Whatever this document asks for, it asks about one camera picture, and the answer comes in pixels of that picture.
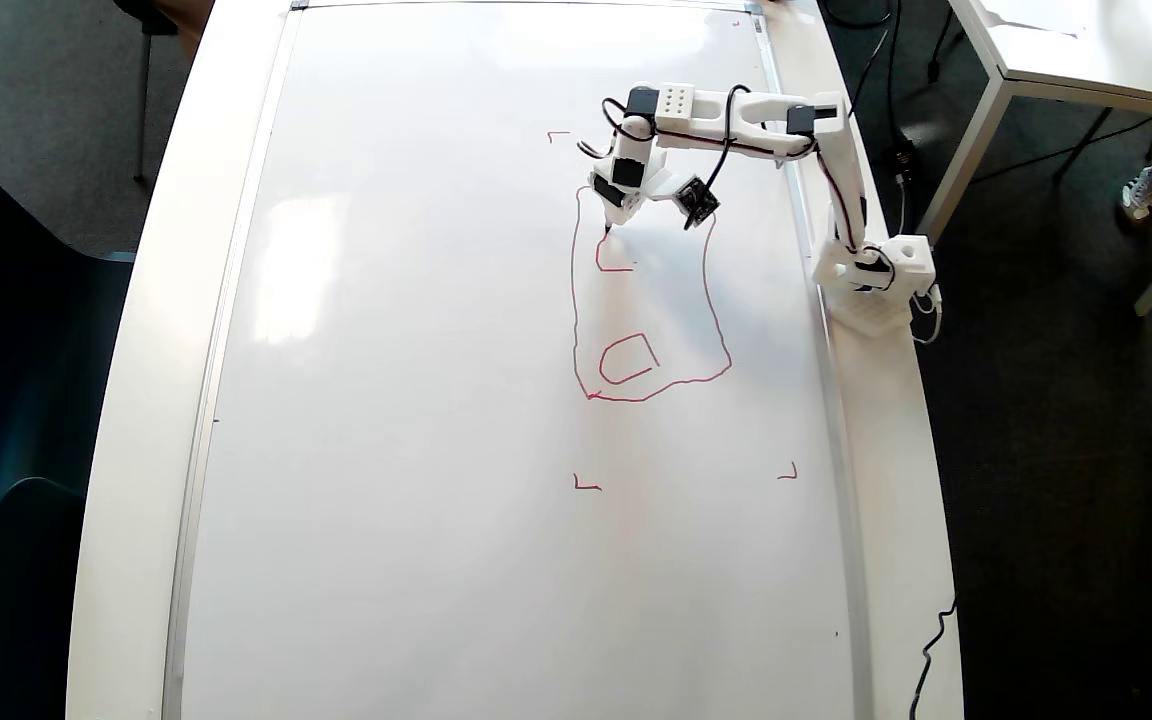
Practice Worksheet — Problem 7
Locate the thin black floor cable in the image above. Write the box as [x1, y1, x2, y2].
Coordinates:
[969, 116, 1152, 185]

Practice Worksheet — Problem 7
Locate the white paper sheet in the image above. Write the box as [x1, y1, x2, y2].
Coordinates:
[976, 0, 1079, 39]

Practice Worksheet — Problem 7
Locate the white sneaker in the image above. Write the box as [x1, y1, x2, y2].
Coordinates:
[1120, 164, 1152, 223]

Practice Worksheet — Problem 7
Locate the dark blue chair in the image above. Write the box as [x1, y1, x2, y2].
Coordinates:
[0, 135, 137, 546]
[0, 478, 87, 720]

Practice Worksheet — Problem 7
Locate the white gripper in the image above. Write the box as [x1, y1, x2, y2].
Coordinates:
[591, 140, 672, 229]

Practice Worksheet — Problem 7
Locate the white side table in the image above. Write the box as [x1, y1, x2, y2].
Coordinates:
[946, 0, 1152, 317]

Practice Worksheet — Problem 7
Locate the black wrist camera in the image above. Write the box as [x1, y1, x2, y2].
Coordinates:
[674, 177, 722, 231]

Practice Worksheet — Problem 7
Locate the large white whiteboard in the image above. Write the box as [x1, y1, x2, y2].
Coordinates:
[161, 0, 877, 720]

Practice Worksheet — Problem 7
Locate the black power adapter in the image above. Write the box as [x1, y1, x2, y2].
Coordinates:
[886, 140, 923, 187]

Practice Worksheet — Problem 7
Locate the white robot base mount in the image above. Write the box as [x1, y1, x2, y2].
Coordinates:
[814, 235, 937, 338]

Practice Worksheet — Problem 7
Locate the black camera cable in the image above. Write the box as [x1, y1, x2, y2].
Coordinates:
[684, 0, 899, 233]

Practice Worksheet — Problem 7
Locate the white cable at base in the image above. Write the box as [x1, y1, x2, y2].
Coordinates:
[911, 285, 943, 346]

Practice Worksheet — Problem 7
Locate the chair with metal leg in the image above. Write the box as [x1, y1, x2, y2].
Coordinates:
[116, 0, 213, 187]

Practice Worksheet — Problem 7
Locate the black cable on table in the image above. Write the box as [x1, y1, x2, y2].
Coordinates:
[909, 597, 957, 720]

